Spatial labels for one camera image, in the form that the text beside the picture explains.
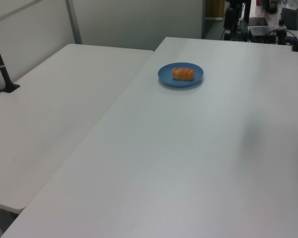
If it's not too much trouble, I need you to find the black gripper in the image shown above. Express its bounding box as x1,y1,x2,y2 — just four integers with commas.
223,8,237,40

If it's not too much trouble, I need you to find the orange glazed bread roll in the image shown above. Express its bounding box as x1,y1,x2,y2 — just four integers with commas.
172,67,195,81

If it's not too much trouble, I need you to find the black vertical pole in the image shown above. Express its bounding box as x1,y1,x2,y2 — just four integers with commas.
242,0,251,28

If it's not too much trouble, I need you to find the wooden cabinet panel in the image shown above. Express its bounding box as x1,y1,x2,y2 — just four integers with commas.
205,0,225,19

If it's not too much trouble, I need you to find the black electronics box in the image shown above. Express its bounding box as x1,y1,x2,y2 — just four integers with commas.
248,26,276,44

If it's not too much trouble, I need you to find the black office chair back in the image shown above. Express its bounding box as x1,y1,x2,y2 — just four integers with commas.
279,7,298,30

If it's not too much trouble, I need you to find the round blue plate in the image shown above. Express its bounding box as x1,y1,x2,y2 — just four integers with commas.
157,62,204,88

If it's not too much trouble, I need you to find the small black tripod mount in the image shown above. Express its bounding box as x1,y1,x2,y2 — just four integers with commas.
277,19,288,46

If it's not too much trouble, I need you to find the black camera stand pole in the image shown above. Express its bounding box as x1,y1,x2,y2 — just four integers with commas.
0,25,20,93

